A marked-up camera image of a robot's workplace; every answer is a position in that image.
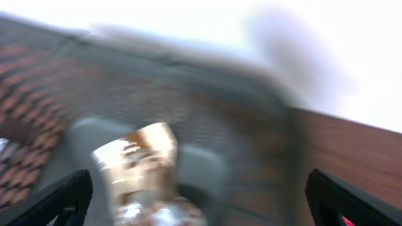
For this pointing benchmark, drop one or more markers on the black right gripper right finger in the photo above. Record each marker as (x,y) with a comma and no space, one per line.
(334,202)

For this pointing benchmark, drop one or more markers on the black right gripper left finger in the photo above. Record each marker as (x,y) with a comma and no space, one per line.
(65,202)

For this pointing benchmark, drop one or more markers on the beige snack bag with barcode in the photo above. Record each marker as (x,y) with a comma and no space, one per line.
(138,170)

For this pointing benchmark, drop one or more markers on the grey plastic basket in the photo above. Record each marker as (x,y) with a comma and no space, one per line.
(63,96)

